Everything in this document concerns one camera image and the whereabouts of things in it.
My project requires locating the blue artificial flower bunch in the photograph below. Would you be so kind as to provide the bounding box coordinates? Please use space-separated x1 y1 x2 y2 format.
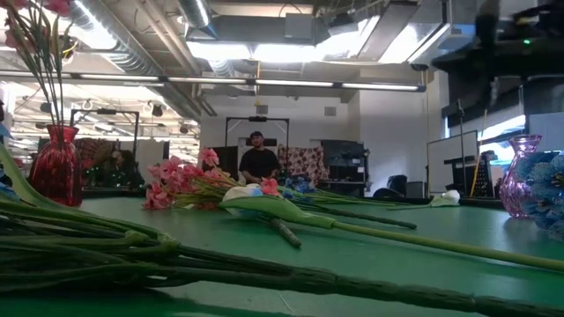
0 143 564 317
280 175 404 207
514 151 564 244

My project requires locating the red glass vase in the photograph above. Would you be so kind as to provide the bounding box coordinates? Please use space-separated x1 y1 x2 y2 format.
28 124 84 208

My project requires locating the purple glass vase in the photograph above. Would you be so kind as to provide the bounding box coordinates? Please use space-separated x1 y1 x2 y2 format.
500 134 544 218

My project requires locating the red patterned cloth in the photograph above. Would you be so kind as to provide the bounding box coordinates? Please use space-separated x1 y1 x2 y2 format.
277 146 330 182

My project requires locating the person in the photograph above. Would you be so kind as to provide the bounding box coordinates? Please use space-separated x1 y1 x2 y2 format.
101 148 146 189
239 129 281 185

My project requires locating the black shelf unit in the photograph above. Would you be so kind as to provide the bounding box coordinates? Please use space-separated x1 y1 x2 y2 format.
319 139 370 197

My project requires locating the long ceiling light tube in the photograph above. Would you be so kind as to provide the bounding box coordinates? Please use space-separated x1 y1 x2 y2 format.
144 75 427 92

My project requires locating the dark office chair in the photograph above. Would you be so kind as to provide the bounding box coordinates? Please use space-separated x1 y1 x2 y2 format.
373 174 409 198

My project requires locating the green table mat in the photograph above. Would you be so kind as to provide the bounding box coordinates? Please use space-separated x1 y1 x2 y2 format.
0 196 564 317

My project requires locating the white board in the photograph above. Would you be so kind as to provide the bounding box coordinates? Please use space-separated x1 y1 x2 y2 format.
426 129 479 195

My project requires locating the black tripod stand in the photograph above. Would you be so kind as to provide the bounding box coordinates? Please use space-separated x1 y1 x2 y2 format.
456 99 469 195

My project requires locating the mandala tapestry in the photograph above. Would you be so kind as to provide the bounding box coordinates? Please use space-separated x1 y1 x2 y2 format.
73 137 121 177

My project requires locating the black equipment rack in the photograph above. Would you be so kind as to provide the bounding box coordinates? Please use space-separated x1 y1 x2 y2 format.
443 150 500 198

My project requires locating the black metal station frame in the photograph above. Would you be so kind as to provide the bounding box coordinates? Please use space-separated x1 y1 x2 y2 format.
69 108 141 153
224 115 291 186

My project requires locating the silver ventilation duct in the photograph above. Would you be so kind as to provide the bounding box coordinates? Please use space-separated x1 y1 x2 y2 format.
177 0 218 40

